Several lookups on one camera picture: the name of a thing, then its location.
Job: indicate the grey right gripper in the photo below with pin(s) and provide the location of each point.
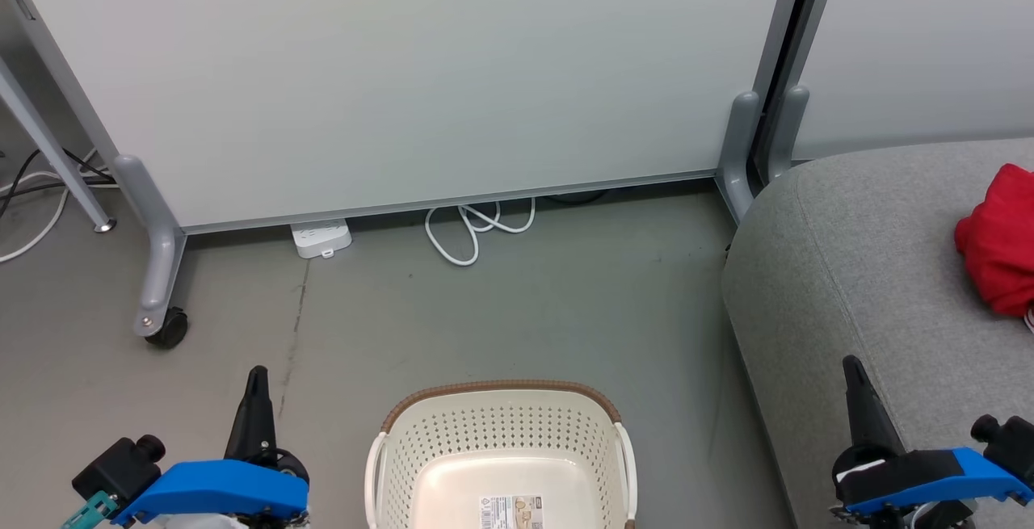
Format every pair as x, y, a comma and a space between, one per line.
860, 468

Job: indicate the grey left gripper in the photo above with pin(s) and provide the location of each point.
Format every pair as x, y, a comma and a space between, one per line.
287, 458

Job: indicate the red garment white striped band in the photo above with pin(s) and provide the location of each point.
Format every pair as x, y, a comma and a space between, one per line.
1002, 246

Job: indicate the cream perforated laundry basket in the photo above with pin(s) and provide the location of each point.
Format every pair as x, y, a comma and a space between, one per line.
501, 440

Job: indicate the printed basket label sticker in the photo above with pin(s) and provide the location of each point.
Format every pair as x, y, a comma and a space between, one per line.
510, 513

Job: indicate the black caster wheel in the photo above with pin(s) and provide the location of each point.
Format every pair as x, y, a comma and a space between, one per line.
171, 329

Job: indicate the grey fabric sofa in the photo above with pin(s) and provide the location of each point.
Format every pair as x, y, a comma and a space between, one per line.
872, 287

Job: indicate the grey partition foot with caster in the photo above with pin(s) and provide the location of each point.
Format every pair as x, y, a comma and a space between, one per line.
157, 254

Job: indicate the white power strip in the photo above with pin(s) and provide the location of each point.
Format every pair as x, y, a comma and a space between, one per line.
321, 237

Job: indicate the grey upright partition foot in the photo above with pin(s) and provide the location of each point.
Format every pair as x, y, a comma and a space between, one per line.
788, 129
739, 149

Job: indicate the grey slanted metal leg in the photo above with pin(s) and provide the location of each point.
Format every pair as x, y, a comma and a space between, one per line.
48, 141

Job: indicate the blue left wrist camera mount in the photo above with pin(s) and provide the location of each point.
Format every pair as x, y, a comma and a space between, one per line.
218, 489

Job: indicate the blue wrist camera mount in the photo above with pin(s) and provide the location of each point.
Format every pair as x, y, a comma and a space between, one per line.
961, 472
218, 489

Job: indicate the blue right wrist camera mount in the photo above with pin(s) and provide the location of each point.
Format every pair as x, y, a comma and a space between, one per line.
961, 472

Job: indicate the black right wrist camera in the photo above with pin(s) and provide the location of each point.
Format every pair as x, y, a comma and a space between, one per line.
1010, 440

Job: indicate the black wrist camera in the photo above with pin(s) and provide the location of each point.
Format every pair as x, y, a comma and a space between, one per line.
1010, 440
117, 468

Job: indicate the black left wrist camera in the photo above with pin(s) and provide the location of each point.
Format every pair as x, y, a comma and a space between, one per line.
117, 468

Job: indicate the white partition panel grey frame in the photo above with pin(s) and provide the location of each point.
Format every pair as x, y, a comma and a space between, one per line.
404, 69
929, 44

